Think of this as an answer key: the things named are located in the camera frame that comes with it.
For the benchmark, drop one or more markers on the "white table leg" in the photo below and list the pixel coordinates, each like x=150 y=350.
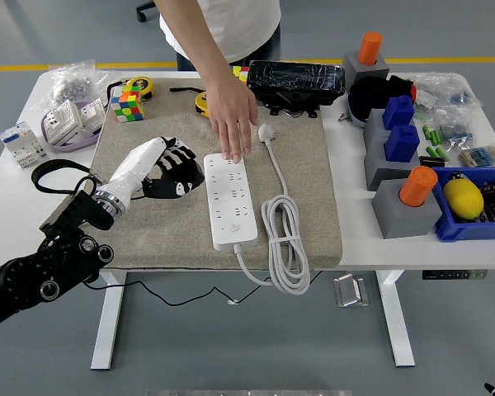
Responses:
x=400 y=330
x=107 y=330

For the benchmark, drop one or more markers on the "black table control panel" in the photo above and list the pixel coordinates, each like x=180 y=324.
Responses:
x=453 y=275

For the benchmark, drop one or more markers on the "small metal screw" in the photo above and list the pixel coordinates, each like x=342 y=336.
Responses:
x=343 y=118

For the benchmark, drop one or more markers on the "grey stepped block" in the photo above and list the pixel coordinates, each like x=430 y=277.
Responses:
x=375 y=165

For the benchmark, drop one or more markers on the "white circuit breaker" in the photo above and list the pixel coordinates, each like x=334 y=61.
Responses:
x=22 y=144

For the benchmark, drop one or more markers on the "clear bag of resistors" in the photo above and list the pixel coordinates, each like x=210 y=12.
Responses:
x=480 y=156

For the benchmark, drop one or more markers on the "clear bag of blue parts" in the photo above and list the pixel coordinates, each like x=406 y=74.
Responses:
x=458 y=132

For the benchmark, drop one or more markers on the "clear bag of white parts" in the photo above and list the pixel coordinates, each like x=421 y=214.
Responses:
x=437 y=88

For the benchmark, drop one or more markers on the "yellow black tape measure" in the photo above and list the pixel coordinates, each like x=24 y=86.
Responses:
x=144 y=84

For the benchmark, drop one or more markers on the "person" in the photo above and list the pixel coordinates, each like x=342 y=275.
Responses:
x=239 y=24

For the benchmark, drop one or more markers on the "green battery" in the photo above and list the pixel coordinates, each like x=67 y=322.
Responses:
x=439 y=137
x=426 y=132
x=432 y=151
x=443 y=154
x=433 y=137

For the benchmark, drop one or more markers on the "white wall socket panel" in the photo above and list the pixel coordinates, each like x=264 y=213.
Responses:
x=64 y=121
x=92 y=117

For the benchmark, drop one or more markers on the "yellow lemon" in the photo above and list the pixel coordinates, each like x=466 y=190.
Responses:
x=464 y=198

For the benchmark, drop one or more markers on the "blue plastic bin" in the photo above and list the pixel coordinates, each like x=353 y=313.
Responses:
x=470 y=231

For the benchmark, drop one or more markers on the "grey-brown mat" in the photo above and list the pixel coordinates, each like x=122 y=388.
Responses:
x=169 y=231

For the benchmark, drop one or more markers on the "silver metal bracket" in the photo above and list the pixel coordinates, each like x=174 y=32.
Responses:
x=348 y=290

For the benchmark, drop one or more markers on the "small black chip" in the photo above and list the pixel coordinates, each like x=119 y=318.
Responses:
x=429 y=161

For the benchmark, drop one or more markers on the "black cloth bundle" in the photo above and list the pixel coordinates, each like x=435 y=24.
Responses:
x=367 y=95

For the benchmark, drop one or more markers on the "blue block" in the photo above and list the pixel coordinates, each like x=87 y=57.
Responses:
x=398 y=113
x=402 y=144

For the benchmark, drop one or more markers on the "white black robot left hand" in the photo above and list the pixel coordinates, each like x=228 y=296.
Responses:
x=134 y=165

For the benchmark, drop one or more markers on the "multicoloured puzzle cube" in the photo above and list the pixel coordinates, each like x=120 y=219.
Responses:
x=243 y=74
x=128 y=109

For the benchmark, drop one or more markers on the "small red block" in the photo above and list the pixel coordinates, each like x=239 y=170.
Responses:
x=413 y=92

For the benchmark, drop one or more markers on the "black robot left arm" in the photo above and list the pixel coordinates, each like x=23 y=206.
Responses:
x=78 y=210

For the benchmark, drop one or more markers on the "purple tray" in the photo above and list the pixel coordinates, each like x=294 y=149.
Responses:
x=76 y=147

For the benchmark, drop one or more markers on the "light blue dish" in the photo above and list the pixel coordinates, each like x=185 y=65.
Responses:
x=356 y=119

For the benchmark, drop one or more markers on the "black plastic-wrapped device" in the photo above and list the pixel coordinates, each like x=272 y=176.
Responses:
x=293 y=78

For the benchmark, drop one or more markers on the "clear bag of screws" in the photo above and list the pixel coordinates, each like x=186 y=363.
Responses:
x=74 y=82

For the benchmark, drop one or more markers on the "orange cylinder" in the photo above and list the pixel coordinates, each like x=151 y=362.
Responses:
x=416 y=187
x=370 y=47

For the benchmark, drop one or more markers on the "person's right hand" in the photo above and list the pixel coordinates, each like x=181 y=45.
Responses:
x=231 y=111

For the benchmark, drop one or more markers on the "black office chair base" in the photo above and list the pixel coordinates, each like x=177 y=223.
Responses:
x=144 y=10

